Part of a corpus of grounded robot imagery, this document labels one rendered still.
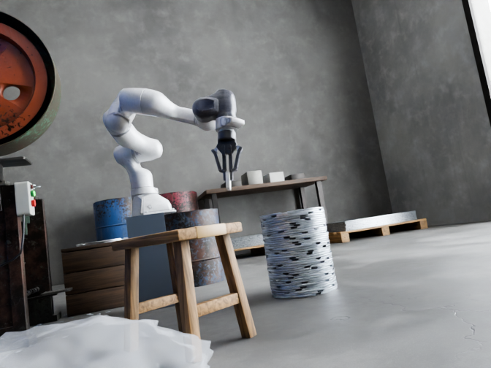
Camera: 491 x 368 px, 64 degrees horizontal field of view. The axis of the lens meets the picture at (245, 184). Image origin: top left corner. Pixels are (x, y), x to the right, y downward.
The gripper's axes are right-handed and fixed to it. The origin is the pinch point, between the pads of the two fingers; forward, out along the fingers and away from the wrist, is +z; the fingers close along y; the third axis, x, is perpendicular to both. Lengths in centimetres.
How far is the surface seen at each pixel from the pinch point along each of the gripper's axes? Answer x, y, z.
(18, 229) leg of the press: 9, 83, 15
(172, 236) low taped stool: 50, 5, 27
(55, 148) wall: -280, 277, -136
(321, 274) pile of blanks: -22, -33, 37
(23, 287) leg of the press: 6, 81, 37
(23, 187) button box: 11, 81, -2
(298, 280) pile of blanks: -19.5, -23.7, 39.0
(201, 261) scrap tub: -100, 39, 25
